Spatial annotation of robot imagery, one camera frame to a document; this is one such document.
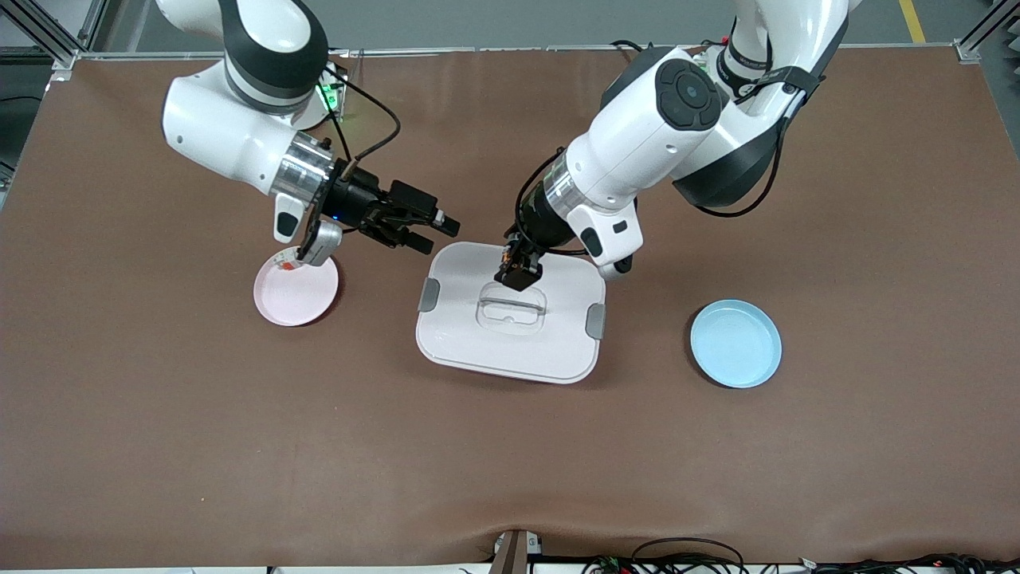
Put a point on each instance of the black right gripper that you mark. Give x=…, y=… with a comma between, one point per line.
x=355, y=201

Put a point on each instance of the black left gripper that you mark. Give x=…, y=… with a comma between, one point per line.
x=539, y=224

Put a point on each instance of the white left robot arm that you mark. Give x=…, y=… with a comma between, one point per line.
x=637, y=135

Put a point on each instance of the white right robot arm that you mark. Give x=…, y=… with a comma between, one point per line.
x=215, y=127

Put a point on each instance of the white lidded storage box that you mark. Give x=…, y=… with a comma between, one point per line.
x=478, y=351

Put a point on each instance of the pink plate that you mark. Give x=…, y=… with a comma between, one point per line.
x=295, y=303

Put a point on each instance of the brown table mat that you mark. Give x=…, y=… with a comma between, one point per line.
x=510, y=462

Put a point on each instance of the light blue plate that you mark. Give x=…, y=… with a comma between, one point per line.
x=733, y=347

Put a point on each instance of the green terminal connector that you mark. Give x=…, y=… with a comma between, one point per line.
x=610, y=566

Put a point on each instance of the small silver green switch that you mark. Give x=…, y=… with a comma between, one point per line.
x=284, y=261

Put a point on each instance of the silver table edge rail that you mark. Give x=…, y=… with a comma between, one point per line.
x=518, y=49

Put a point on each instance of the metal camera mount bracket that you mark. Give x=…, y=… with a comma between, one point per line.
x=514, y=554

